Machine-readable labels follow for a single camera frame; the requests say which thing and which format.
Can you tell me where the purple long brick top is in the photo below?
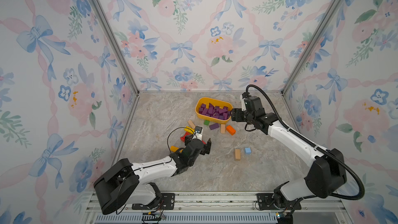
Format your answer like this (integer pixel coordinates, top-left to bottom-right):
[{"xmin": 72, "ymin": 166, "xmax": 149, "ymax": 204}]
[{"xmin": 209, "ymin": 123, "xmax": 220, "ymax": 130}]

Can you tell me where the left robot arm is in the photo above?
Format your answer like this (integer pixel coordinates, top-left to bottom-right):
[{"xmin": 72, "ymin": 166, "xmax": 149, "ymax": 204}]
[{"xmin": 94, "ymin": 139, "xmax": 211, "ymax": 215}]

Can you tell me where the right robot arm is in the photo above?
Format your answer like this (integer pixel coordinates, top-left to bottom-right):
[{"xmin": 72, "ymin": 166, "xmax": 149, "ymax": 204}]
[{"xmin": 231, "ymin": 93, "xmax": 365, "ymax": 209}]

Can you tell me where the yellow plastic storage bin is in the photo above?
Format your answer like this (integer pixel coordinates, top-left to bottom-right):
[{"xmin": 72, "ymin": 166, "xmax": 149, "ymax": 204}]
[{"xmin": 195, "ymin": 97, "xmax": 233, "ymax": 124}]

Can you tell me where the orange-yellow brick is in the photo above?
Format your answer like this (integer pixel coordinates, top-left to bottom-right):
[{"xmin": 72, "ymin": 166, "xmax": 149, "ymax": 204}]
[{"xmin": 170, "ymin": 146, "xmax": 179, "ymax": 153}]

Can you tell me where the orange brick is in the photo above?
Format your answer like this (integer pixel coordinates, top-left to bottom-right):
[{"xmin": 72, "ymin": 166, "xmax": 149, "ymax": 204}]
[{"xmin": 226, "ymin": 125, "xmax": 236, "ymax": 135}]

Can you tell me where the natural wood brick top centre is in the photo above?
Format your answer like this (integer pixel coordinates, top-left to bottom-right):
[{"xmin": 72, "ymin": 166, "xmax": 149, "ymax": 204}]
[{"xmin": 221, "ymin": 124, "xmax": 227, "ymax": 134}]

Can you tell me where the natural wood brick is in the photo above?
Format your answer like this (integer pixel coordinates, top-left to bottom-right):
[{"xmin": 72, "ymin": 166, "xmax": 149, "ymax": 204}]
[
  {"xmin": 221, "ymin": 124, "xmax": 227, "ymax": 134},
  {"xmin": 188, "ymin": 120, "xmax": 196, "ymax": 129},
  {"xmin": 234, "ymin": 149, "xmax": 241, "ymax": 161}
]

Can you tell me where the red bridge brick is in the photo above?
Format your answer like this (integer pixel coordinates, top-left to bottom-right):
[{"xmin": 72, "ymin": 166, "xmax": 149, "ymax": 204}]
[{"xmin": 180, "ymin": 132, "xmax": 191, "ymax": 142}]

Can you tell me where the natural wood brick top left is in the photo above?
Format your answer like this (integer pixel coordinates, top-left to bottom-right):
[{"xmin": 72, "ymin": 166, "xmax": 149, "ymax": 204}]
[{"xmin": 188, "ymin": 120, "xmax": 196, "ymax": 129}]

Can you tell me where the yellow long brick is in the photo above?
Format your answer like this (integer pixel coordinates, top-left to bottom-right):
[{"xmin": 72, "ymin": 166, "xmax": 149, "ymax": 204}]
[{"xmin": 184, "ymin": 127, "xmax": 194, "ymax": 134}]

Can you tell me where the natural wood brick right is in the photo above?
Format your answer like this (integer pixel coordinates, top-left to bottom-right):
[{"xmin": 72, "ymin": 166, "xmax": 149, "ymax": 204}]
[{"xmin": 234, "ymin": 149, "xmax": 241, "ymax": 161}]

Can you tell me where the light blue cube brick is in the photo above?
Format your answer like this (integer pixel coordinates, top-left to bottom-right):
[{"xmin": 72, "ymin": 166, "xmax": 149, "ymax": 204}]
[{"xmin": 244, "ymin": 147, "xmax": 251, "ymax": 154}]

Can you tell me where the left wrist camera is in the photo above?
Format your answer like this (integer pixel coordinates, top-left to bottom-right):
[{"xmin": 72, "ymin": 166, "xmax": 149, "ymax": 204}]
[{"xmin": 192, "ymin": 126, "xmax": 203, "ymax": 141}]

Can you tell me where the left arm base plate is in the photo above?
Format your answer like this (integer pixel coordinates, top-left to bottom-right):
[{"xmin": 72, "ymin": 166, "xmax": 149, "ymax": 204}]
[{"xmin": 131, "ymin": 193, "xmax": 176, "ymax": 211}]

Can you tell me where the aluminium mounting rail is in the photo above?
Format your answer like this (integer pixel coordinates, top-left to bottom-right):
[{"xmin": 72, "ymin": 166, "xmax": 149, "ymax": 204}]
[{"xmin": 81, "ymin": 191, "xmax": 353, "ymax": 224}]

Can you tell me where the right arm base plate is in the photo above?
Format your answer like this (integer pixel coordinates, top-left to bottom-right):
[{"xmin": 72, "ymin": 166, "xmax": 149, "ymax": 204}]
[{"xmin": 256, "ymin": 193, "xmax": 302, "ymax": 211}]

